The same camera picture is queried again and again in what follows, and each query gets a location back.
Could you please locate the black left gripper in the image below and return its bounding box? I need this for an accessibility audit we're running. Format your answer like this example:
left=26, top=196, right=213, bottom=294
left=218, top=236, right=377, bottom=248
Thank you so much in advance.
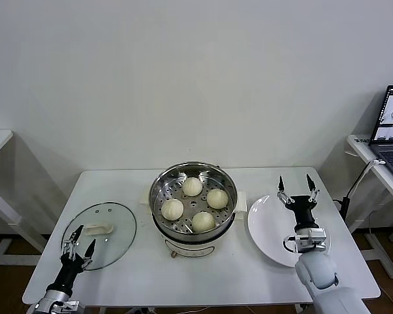
left=47, top=224, right=96, bottom=290

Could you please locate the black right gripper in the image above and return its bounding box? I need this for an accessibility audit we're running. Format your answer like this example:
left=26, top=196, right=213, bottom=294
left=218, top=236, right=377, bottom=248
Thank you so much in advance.
left=276, top=173, right=320, bottom=230

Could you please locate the glass lid with white handle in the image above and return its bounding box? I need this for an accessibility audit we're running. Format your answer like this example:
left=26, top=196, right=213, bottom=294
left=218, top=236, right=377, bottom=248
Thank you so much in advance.
left=61, top=201, right=138, bottom=271

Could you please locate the white steamed baozi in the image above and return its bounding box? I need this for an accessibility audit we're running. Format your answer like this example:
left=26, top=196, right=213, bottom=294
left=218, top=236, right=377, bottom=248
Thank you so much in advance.
left=206, top=188, right=229, bottom=209
left=161, top=198, right=185, bottom=220
left=191, top=211, right=216, bottom=233
left=182, top=177, right=203, bottom=197

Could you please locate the stainless steel steamer basket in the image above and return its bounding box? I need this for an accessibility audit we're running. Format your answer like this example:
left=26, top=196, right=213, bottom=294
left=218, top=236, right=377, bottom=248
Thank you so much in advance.
left=149, top=162, right=239, bottom=239

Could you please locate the white round plate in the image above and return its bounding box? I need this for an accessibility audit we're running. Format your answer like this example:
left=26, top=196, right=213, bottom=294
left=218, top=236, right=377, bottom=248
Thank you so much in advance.
left=247, top=194, right=332, bottom=269

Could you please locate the white laptop desk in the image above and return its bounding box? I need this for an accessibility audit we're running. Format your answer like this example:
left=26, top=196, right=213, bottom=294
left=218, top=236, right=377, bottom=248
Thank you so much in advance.
left=346, top=133, right=393, bottom=279

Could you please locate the white electric cooking pot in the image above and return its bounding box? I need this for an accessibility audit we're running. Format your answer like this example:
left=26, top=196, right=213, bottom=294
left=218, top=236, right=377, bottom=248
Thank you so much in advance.
left=140, top=160, right=248, bottom=260

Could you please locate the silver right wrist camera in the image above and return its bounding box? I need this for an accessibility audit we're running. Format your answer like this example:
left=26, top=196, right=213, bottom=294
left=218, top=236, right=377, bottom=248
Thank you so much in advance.
left=294, top=228, right=328, bottom=253

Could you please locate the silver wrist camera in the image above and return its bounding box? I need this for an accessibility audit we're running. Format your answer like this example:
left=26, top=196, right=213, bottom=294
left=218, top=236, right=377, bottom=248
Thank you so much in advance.
left=52, top=299, right=85, bottom=314
left=294, top=228, right=328, bottom=253

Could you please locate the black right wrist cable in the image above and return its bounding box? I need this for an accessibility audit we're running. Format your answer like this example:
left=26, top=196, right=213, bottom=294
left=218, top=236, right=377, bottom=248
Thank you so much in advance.
left=282, top=234, right=298, bottom=253

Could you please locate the white laptop cable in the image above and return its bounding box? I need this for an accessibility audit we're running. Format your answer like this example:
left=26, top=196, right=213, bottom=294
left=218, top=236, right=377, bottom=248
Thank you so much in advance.
left=346, top=158, right=386, bottom=199

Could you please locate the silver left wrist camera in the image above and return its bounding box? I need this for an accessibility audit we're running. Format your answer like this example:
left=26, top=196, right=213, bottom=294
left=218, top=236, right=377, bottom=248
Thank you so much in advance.
left=52, top=299, right=85, bottom=314

